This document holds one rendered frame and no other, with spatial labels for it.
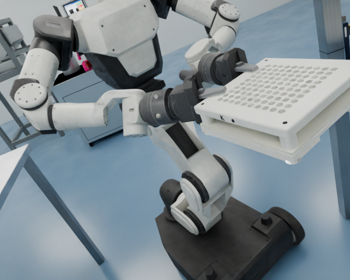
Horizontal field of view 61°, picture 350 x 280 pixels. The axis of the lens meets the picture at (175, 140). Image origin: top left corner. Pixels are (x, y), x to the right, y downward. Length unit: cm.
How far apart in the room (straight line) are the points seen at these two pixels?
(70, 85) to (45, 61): 222
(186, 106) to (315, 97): 28
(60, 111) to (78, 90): 235
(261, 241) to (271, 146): 92
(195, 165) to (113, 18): 57
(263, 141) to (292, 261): 108
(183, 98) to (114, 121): 258
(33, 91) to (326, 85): 66
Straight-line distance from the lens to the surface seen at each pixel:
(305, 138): 55
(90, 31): 101
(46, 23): 103
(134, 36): 105
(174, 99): 70
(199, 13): 116
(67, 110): 80
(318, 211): 176
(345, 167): 150
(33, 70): 92
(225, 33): 106
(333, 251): 161
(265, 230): 143
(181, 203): 152
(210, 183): 110
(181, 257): 151
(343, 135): 140
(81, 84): 314
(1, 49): 407
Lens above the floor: 129
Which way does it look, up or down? 28 degrees down
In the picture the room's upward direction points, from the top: 23 degrees counter-clockwise
